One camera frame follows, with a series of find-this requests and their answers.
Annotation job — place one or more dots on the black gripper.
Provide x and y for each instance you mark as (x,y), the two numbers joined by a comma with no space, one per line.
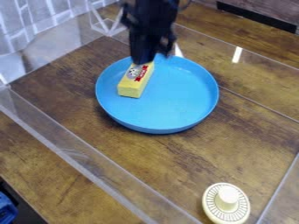
(149,19)

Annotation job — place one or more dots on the yellow brick with label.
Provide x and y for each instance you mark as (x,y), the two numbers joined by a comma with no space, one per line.
(135,79)

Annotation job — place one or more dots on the blue round tray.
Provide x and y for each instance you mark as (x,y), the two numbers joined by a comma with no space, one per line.
(179,97)

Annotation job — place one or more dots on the white patterned curtain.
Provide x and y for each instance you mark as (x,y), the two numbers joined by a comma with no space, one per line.
(27,17)

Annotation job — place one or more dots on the cream round sink strainer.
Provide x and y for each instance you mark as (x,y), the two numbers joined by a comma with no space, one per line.
(226,204)

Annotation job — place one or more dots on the blue object at corner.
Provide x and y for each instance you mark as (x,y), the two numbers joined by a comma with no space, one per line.
(8,211)

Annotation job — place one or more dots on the clear acrylic enclosure wall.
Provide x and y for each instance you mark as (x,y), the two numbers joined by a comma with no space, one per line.
(87,171)

